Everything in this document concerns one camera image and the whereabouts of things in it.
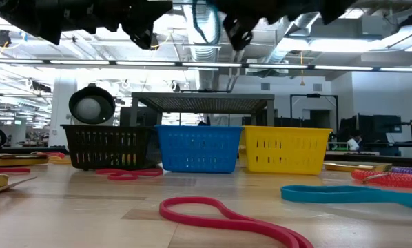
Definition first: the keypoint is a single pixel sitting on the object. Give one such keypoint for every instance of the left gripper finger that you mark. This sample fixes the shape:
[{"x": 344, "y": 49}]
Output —
[
  {"x": 140, "y": 34},
  {"x": 151, "y": 10}
]

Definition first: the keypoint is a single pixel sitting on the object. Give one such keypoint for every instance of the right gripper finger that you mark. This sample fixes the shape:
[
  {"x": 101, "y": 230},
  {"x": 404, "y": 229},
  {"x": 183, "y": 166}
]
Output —
[
  {"x": 238, "y": 32},
  {"x": 250, "y": 8}
]

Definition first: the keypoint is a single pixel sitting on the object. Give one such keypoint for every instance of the blue rubber band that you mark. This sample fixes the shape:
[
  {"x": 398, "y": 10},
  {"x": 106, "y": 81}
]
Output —
[
  {"x": 194, "y": 20},
  {"x": 330, "y": 194}
]

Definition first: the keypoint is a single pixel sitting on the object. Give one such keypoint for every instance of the yellow pack with green window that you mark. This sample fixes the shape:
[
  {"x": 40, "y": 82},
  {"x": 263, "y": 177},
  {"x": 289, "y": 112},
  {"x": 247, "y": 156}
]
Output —
[
  {"x": 16, "y": 162},
  {"x": 350, "y": 168}
]

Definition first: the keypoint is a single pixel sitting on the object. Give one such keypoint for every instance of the red rubber band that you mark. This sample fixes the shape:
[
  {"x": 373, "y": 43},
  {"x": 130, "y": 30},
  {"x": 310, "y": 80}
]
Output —
[
  {"x": 6, "y": 170},
  {"x": 268, "y": 230},
  {"x": 151, "y": 171}
]

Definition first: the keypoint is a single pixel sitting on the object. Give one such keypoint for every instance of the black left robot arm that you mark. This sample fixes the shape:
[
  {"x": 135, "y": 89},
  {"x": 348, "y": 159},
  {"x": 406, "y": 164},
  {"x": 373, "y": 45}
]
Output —
[{"x": 20, "y": 13}]

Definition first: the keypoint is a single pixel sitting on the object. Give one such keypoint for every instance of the long ceiling light strip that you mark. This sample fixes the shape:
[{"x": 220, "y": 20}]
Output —
[{"x": 78, "y": 62}]

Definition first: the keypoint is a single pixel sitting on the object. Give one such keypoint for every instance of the grey perforated metal shelf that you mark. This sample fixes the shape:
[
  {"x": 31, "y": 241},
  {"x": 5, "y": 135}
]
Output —
[{"x": 202, "y": 97}]

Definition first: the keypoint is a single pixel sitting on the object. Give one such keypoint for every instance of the black monitor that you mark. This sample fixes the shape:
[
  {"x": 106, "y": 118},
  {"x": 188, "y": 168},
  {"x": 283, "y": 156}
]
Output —
[{"x": 140, "y": 117}]

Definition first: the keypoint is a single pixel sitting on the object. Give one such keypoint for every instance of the black hanging spotlight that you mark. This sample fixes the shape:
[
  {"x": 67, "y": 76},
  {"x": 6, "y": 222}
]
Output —
[{"x": 1, "y": 38}]

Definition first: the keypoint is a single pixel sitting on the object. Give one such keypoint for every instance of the black plastic basket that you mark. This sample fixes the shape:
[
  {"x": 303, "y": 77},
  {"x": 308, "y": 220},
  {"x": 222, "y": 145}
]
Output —
[{"x": 106, "y": 128}]

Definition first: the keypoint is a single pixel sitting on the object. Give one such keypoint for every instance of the white pillar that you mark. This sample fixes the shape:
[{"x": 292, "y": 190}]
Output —
[{"x": 63, "y": 113}]

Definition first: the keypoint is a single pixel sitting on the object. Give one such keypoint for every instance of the blue plastic basket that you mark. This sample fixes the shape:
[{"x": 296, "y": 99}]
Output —
[{"x": 199, "y": 132}]

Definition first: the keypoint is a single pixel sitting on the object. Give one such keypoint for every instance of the yellow plastic basket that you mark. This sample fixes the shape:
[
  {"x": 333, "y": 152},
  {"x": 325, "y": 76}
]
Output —
[{"x": 285, "y": 134}]

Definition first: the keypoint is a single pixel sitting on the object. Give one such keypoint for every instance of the person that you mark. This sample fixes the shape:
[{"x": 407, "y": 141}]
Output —
[{"x": 354, "y": 142}]

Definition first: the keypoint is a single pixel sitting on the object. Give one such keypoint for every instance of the black robot station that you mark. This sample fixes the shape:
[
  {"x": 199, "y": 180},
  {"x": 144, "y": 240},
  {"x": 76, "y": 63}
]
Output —
[{"x": 381, "y": 131}]

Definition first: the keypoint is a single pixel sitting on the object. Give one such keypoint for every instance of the silver spiral ceiling duct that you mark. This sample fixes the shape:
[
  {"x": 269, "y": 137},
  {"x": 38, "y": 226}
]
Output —
[
  {"x": 281, "y": 48},
  {"x": 202, "y": 56}
]

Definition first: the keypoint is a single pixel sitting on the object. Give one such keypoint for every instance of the black rectangular stand frame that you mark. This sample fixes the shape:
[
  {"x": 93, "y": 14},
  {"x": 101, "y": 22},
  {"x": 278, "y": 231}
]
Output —
[{"x": 314, "y": 95}]

